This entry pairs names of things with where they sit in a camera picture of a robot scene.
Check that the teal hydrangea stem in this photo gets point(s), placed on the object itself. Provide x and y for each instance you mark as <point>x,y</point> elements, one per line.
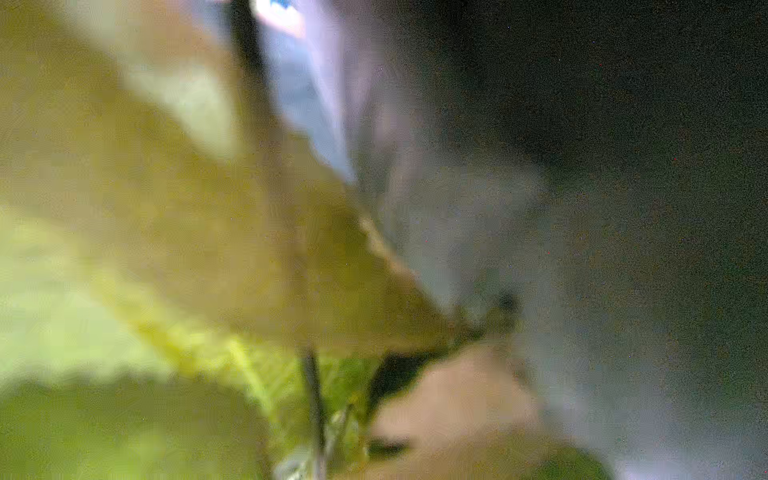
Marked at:
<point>576,189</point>

